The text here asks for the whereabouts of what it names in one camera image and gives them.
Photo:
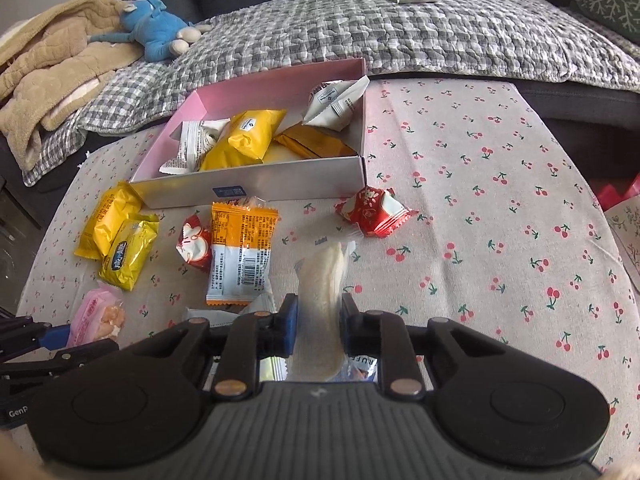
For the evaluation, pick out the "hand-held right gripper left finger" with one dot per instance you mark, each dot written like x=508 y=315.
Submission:
x=289 y=330

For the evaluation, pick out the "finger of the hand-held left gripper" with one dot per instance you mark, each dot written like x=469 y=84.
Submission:
x=52 y=337
x=60 y=360

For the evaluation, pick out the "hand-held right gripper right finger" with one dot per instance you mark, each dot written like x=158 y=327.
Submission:
x=349 y=331

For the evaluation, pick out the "pink snack packet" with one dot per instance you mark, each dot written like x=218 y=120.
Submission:
x=95 y=312

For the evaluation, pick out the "clear rice cracker packet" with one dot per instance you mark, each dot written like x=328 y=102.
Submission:
x=322 y=285

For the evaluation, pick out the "yellow snack packet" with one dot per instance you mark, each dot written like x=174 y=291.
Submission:
x=105 y=217
x=245 y=140
x=127 y=255

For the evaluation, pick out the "pink cardboard box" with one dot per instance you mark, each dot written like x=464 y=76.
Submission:
x=280 y=180

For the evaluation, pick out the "silver snack packet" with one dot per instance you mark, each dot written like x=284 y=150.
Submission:
x=220 y=316

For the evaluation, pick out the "orange and white snack packet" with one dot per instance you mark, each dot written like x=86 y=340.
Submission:
x=242 y=255

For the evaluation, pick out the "red snack packet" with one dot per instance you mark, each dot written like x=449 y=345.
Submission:
x=372 y=212

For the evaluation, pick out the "red and white rabbit packet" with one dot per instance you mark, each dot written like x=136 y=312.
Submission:
x=192 y=245

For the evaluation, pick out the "cherry print tablecloth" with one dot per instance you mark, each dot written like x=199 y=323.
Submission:
x=475 y=260

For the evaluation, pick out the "golden brown snack packet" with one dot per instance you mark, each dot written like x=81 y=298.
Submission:
x=315 y=144

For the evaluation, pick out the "white striped snack packet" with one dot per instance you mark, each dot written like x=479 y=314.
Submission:
x=187 y=147

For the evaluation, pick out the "white triangular snack packet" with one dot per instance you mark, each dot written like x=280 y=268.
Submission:
x=330 y=105

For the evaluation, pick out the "grey gingham blanket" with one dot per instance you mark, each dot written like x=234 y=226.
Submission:
x=115 y=100

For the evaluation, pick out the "floral printed paper bag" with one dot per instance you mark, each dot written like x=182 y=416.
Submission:
x=627 y=245

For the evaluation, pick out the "red bag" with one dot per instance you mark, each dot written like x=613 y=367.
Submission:
x=612 y=195

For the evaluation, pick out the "grey quilted blanket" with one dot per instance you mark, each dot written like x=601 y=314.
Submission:
x=400 y=35

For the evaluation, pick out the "blue plush toy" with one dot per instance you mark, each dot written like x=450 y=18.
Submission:
x=150 y=27

